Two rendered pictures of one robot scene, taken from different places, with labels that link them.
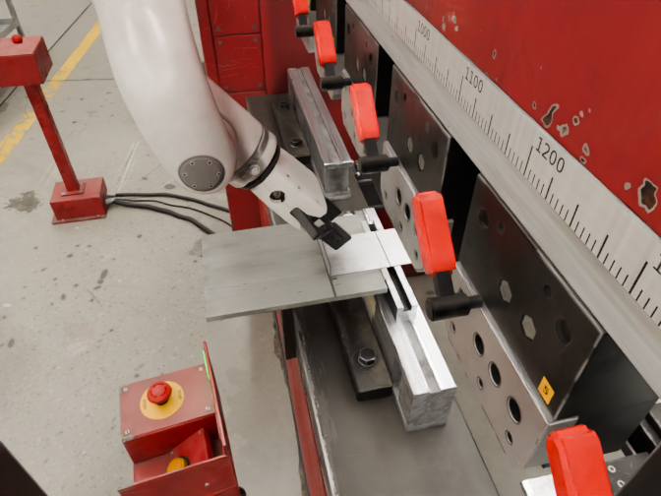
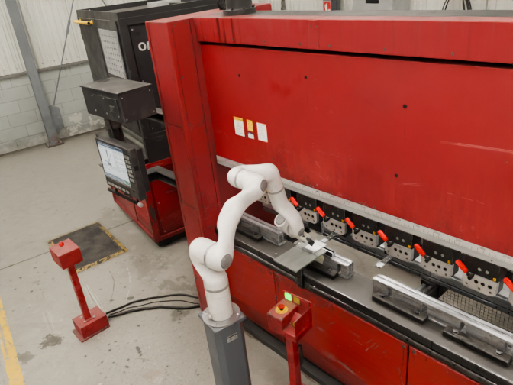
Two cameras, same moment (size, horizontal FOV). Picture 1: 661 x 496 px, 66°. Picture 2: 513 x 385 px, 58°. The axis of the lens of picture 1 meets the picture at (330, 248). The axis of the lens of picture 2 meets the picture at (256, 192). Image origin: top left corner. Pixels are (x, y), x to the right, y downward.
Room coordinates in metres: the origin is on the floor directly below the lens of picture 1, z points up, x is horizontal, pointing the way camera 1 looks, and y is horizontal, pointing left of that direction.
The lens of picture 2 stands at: (-1.35, 1.30, 2.56)
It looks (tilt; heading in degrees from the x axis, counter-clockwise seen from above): 26 degrees down; 333
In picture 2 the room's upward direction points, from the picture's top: 6 degrees counter-clockwise
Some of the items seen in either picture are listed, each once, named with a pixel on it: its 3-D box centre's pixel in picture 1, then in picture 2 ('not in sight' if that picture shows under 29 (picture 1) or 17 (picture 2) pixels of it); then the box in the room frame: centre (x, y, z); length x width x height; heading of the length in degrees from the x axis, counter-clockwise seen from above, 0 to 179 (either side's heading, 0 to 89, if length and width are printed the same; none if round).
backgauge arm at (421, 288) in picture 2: not in sight; (440, 279); (0.11, -0.58, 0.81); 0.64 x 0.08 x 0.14; 102
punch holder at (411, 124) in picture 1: (445, 168); (338, 216); (0.44, -0.12, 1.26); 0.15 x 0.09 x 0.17; 12
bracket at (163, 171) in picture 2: not in sight; (159, 180); (1.82, 0.46, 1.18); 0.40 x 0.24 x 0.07; 12
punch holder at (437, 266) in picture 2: not in sight; (440, 255); (-0.15, -0.25, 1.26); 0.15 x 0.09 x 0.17; 12
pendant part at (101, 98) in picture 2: not in sight; (128, 146); (1.74, 0.64, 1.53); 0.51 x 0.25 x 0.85; 15
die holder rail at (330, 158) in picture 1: (315, 125); (256, 226); (1.15, 0.04, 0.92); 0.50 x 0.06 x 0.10; 12
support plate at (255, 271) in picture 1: (289, 262); (300, 256); (0.58, 0.06, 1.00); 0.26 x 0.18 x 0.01; 102
